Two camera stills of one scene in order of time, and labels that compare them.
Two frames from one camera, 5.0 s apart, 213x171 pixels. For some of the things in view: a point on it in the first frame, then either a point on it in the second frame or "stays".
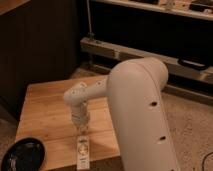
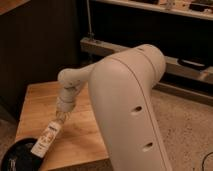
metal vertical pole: x=90 y=34 stays
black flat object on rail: x=194 y=64 stays
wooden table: x=47 y=117 stays
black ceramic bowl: x=26 y=154 stays
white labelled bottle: x=83 y=152 → x=47 y=138
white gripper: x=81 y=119 → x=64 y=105
